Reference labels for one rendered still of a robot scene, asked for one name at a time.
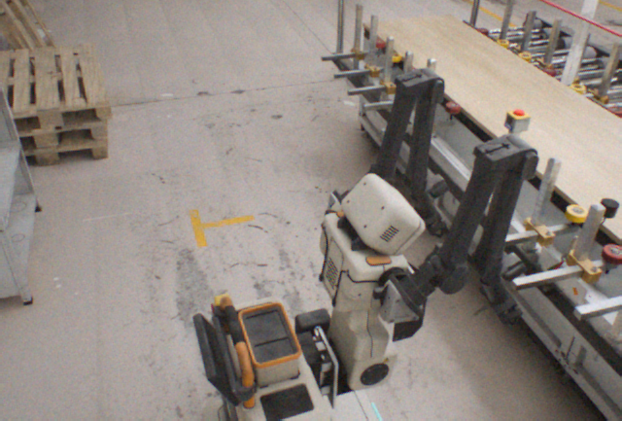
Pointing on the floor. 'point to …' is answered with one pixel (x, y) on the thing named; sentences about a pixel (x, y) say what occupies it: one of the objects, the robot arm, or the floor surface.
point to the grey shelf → (15, 210)
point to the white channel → (586, 17)
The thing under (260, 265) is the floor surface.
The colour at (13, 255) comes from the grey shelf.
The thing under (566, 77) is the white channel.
